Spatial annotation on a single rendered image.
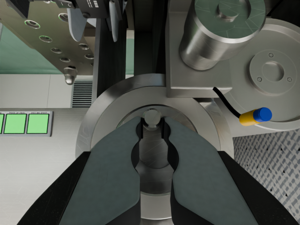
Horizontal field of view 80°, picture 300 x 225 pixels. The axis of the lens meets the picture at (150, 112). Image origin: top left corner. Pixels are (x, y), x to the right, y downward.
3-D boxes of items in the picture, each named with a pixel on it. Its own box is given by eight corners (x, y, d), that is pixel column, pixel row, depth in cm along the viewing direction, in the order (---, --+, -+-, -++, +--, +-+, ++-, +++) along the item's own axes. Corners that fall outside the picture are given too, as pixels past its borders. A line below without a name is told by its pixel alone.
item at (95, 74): (104, -51, 22) (96, 99, 18) (126, 52, 45) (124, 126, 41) (100, -51, 22) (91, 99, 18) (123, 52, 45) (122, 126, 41)
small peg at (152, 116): (156, 131, 12) (138, 122, 12) (155, 134, 15) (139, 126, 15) (165, 113, 12) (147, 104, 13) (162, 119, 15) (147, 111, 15)
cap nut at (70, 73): (74, 67, 50) (73, 82, 49) (79, 72, 54) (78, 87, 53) (61, 67, 50) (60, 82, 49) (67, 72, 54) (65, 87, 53)
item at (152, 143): (119, 206, 14) (103, 112, 15) (122, 199, 16) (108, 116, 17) (212, 185, 14) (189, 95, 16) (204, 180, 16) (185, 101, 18)
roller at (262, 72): (322, 18, 19) (346, 131, 17) (222, 91, 44) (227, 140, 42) (210, 16, 19) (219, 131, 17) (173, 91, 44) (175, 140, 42)
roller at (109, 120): (245, 134, 16) (171, 251, 14) (184, 142, 42) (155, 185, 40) (142, 62, 17) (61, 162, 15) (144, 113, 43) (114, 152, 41)
